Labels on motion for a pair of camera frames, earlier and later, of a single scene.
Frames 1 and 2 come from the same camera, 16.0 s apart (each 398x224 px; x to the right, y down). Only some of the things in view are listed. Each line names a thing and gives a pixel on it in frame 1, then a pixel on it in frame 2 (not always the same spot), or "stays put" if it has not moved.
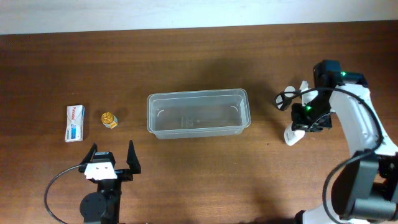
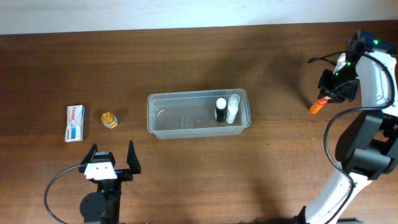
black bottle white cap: [283, 99] to [221, 109]
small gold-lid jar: [109, 120] stays put
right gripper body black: [311, 125] to [337, 88]
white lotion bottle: [291, 136] to [233, 104]
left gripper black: [121, 171] stays put
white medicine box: [75, 123] stays put
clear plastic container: [198, 113] stays put
